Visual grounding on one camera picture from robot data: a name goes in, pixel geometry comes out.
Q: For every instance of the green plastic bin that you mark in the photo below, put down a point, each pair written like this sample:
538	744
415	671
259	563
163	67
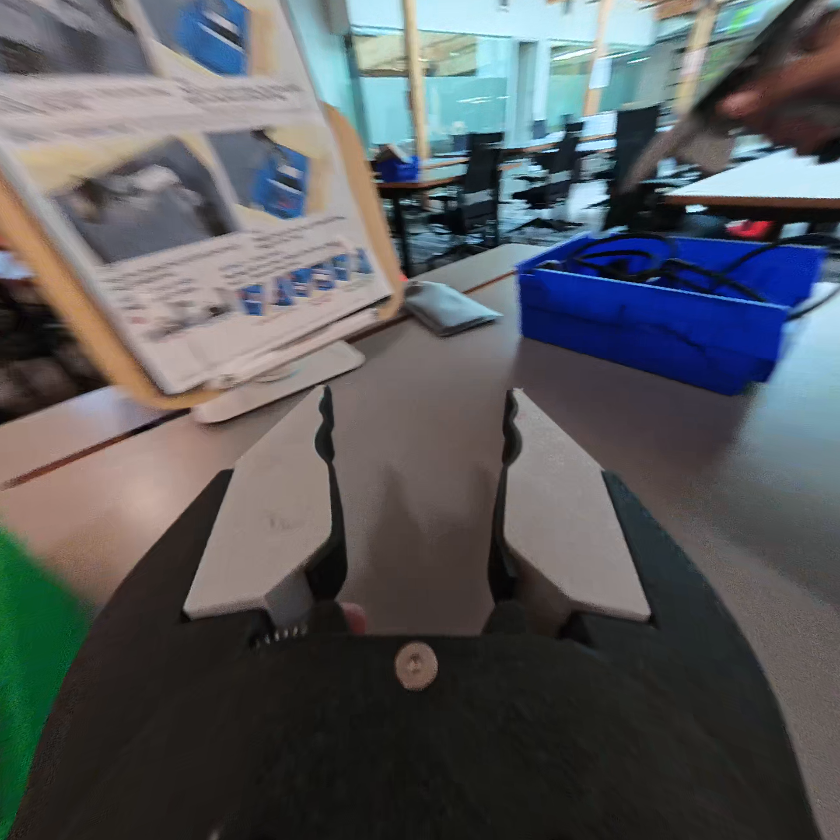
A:
33	656

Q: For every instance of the printed instruction sheet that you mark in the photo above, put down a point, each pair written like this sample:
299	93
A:
164	229

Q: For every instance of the black office chair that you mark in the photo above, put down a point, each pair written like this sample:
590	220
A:
482	184
558	170
633	164

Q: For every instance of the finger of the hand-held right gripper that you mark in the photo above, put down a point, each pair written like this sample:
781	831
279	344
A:
695	144

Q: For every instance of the person's right hand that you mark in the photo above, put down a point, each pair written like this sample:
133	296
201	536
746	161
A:
807	98

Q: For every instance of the small blue bins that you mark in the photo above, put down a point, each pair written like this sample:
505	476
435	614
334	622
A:
397	167

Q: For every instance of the person's left hand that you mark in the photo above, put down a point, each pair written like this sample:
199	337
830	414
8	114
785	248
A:
354	620

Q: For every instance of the silver grey pouch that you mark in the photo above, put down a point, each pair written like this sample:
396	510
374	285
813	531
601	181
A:
453	308

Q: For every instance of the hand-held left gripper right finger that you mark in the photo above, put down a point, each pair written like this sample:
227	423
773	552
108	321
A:
564	531

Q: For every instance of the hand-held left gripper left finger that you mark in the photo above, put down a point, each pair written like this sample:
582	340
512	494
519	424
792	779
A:
262	525

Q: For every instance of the blue plastic bin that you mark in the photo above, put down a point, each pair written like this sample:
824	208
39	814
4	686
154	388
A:
643	334

